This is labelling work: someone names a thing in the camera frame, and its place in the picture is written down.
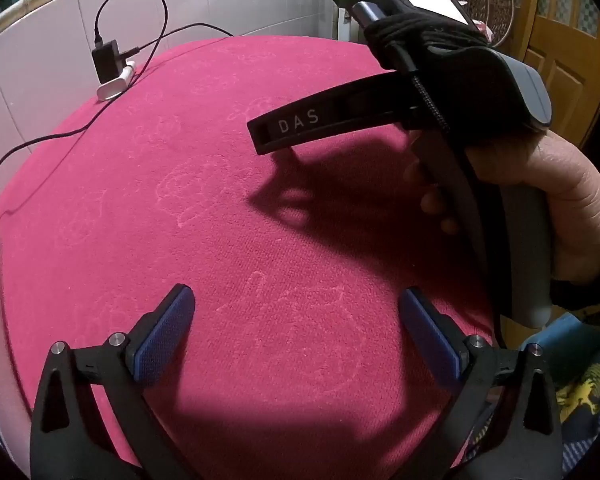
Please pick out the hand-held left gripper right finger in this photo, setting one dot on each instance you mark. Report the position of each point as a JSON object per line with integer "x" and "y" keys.
{"x": 430, "y": 335}

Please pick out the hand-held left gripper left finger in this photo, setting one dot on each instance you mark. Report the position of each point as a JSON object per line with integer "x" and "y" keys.
{"x": 165, "y": 335}

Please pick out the person's right forearm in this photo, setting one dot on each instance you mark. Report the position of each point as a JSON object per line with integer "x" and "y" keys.
{"x": 590, "y": 295}

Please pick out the person's right hand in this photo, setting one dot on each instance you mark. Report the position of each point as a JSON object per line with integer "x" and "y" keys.
{"x": 580, "y": 200}

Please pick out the red tablecloth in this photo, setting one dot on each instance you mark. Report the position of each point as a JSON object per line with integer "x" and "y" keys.
{"x": 180, "y": 185}

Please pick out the blue yellow plaid clothing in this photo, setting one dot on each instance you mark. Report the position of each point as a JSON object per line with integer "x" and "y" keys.
{"x": 585, "y": 390}

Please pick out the white power socket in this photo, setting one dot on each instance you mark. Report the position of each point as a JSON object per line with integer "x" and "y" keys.
{"x": 111, "y": 89}

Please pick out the black charger adapter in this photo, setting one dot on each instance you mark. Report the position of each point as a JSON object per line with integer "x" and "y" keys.
{"x": 107, "y": 60}

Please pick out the wooden door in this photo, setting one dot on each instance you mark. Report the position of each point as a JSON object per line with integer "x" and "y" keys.
{"x": 555, "y": 35}

